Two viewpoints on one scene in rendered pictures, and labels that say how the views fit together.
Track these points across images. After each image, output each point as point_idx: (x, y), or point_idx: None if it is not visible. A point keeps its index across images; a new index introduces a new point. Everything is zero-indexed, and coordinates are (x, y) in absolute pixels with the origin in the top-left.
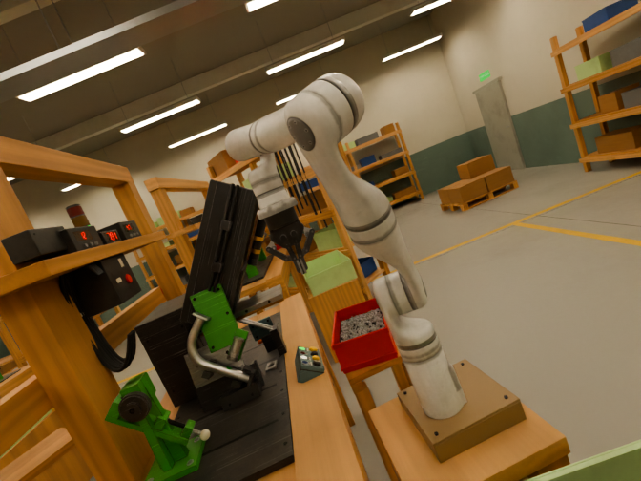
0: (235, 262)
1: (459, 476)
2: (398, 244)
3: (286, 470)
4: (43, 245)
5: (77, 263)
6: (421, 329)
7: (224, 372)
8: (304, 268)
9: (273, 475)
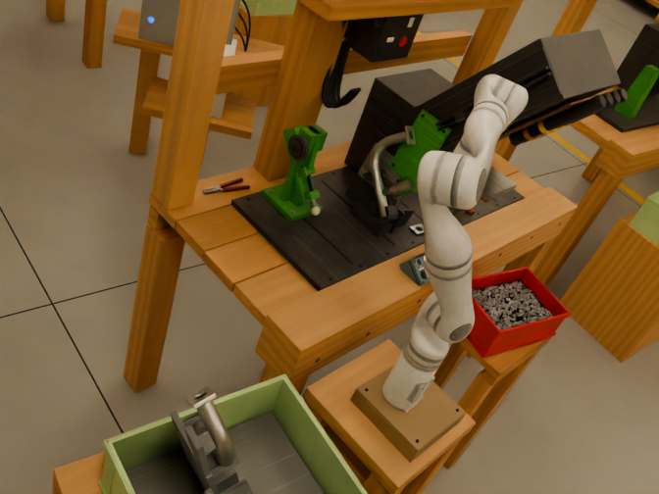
0: None
1: (342, 412)
2: (443, 290)
3: (310, 289)
4: None
5: (359, 17)
6: (426, 346)
7: (377, 191)
8: None
9: (303, 280)
